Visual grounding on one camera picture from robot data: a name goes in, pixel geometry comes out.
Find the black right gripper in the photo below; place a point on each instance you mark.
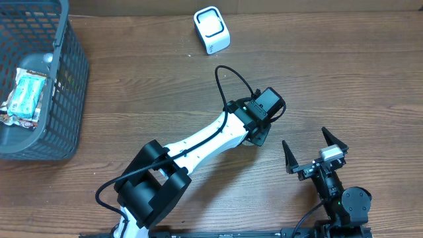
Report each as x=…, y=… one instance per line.
x=316, y=166

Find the teal Kleenex tissue pack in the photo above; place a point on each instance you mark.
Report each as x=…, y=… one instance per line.
x=26, y=96

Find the dark grey plastic basket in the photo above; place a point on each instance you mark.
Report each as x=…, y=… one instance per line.
x=34, y=26

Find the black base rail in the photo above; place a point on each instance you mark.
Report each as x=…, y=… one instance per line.
x=231, y=235

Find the yellow oil bottle silver cap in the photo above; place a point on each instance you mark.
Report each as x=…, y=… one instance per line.
x=37, y=62

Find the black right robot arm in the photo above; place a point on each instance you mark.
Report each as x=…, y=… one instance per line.
x=346, y=208

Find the white barcode scanner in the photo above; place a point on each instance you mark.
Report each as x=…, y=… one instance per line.
x=211, y=29

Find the brown snack packet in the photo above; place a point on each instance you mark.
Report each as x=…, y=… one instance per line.
x=28, y=123

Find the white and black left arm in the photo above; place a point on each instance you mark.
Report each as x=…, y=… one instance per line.
x=154, y=182

